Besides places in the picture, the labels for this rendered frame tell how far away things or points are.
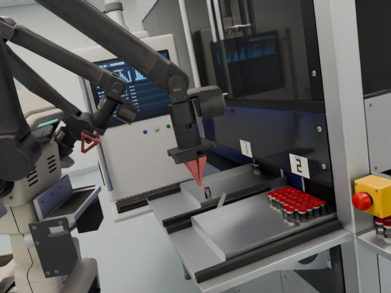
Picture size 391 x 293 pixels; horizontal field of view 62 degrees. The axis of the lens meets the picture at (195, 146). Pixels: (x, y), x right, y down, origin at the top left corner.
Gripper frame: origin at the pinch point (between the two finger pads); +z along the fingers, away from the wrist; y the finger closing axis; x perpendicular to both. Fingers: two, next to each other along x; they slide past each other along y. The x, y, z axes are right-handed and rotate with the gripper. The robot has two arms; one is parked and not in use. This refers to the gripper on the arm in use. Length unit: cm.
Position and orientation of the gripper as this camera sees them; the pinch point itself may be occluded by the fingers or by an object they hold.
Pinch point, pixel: (198, 182)
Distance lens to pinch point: 79.3
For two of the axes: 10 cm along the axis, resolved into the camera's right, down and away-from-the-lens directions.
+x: -3.1, -1.3, 9.4
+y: 9.2, -2.8, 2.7
